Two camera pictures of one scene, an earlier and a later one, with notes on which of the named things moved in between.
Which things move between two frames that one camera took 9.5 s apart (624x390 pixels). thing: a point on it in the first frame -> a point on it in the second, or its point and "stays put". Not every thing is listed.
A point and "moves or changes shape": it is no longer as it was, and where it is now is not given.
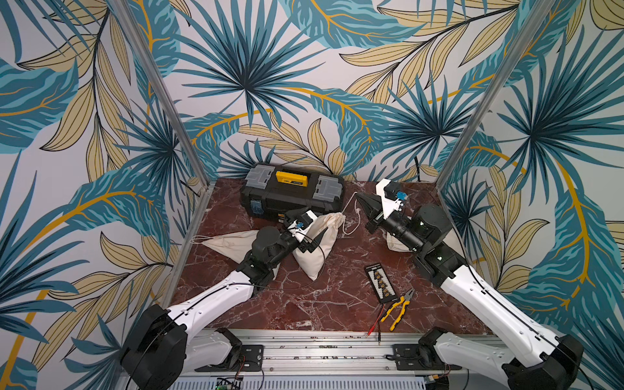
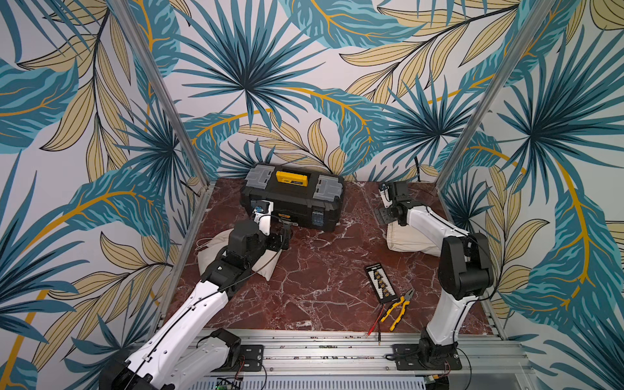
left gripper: (305, 244) -> (275, 244)
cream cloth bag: (236, 245) moves or changes shape
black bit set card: (380, 283) stays put
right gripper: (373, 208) -> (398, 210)
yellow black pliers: (405, 301) stays put
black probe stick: (379, 331) stays put
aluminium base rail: (338, 353) stays put
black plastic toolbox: (271, 190) stays put
